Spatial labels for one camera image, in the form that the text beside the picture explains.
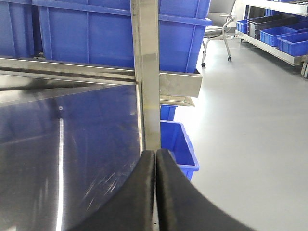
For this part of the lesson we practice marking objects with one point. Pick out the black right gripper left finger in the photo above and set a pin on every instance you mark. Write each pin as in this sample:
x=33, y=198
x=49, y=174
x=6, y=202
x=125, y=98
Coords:
x=131, y=208

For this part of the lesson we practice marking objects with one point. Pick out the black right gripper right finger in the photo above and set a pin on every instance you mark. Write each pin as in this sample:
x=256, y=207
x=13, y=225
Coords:
x=181, y=207

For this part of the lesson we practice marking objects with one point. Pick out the small blue bin on floor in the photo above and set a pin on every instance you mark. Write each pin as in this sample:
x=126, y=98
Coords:
x=175, y=138

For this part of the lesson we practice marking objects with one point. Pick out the blue bin right on shelf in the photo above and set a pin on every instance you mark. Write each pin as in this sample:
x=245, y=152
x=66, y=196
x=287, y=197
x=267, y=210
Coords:
x=100, y=32

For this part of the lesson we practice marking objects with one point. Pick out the blue bin with red bags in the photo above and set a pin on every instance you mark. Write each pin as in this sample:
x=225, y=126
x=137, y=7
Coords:
x=19, y=29

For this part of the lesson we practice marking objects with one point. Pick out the steel rack with bins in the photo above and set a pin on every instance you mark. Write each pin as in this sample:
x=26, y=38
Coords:
x=278, y=27

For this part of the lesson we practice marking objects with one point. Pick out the stainless steel shelf frame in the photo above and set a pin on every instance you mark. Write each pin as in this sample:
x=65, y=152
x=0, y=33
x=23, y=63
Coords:
x=153, y=87

